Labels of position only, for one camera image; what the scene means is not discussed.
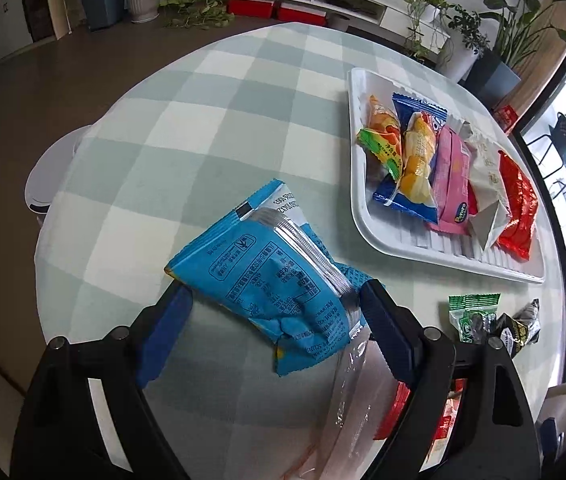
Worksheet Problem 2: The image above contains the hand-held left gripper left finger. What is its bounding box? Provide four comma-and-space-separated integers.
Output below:
10, 280, 195, 480

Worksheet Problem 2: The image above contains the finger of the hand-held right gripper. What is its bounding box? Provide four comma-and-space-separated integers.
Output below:
538, 415, 566, 465

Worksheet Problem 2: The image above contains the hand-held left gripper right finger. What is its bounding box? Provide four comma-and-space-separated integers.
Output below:
358, 279, 539, 480

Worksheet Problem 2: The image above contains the white plastic tray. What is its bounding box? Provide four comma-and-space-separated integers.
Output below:
347, 67, 547, 285

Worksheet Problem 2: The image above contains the light blue snack packet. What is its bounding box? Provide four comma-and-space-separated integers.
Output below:
164, 178, 389, 379

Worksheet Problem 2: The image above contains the pink snack packet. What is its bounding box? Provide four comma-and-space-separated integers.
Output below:
426, 127, 479, 236

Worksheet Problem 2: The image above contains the dark blue snack packet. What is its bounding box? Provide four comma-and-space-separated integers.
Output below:
372, 92, 450, 225

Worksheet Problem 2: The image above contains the orange snack packet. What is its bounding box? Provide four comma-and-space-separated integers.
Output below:
357, 94, 408, 177

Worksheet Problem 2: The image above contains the red-edged clear packet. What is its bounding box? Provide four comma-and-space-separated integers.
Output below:
273, 330, 412, 480

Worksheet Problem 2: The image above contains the green snack packet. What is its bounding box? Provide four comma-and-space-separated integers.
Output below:
448, 294, 502, 345

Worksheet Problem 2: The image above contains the red and white snack packet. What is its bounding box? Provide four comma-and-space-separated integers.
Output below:
426, 379, 468, 468

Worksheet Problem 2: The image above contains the black snack packet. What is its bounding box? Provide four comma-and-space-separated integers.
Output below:
493, 299, 542, 360

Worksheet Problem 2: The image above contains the white round stool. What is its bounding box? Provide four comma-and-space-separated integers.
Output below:
24, 126, 88, 217

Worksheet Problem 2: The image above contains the red paper bag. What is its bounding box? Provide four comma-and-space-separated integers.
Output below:
492, 105, 519, 134

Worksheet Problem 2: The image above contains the black balcony chair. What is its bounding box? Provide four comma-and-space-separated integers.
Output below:
526, 112, 566, 182

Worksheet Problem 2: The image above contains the dark blue square planter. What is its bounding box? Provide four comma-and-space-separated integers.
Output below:
464, 49, 522, 104

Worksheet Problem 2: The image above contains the white tall planter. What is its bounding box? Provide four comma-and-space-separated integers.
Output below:
435, 40, 479, 84

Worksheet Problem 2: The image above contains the bushy green plant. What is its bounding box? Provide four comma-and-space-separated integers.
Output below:
444, 5, 490, 54

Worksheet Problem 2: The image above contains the small grey pot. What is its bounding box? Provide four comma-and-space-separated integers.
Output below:
326, 12, 352, 34

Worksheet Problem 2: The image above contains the large broad-leaf plant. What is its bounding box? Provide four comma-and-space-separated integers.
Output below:
480, 0, 566, 69

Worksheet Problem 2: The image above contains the trailing vine plant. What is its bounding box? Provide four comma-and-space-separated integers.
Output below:
403, 0, 452, 64

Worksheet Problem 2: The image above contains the blue-grey square planter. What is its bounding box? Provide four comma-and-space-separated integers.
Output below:
77, 0, 126, 32

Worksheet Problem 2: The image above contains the dark tall cabinet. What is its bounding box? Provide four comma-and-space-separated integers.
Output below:
18, 0, 56, 44

